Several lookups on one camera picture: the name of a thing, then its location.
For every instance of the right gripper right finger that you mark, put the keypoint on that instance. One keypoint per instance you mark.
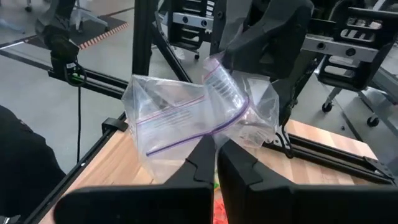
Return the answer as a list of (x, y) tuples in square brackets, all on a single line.
[(295, 207)]

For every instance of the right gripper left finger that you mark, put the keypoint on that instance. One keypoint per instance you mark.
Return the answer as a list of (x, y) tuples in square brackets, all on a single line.
[(140, 205)]

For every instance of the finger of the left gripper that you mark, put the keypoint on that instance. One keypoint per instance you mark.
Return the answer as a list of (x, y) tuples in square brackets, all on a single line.
[(237, 21), (280, 40)]

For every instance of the clear zip bag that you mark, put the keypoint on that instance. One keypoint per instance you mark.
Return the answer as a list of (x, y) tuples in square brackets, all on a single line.
[(174, 118)]

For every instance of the black wheeled equipment rack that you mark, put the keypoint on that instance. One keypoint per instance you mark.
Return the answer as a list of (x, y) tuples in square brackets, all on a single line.
[(189, 21)]

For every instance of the person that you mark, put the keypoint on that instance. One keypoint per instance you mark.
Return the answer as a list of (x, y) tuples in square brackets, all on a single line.
[(25, 165)]

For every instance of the black mat striped edge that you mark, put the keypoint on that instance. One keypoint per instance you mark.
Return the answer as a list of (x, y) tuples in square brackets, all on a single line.
[(99, 29)]

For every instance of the grey office chair base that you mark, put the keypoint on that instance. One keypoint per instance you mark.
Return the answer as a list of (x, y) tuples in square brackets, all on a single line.
[(87, 15)]

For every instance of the black mounted device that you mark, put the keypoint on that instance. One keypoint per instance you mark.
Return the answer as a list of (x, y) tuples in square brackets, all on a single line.
[(60, 46)]

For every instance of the black aluminium table frame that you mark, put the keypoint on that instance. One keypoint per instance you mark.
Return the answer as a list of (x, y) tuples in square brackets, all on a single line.
[(144, 31)]

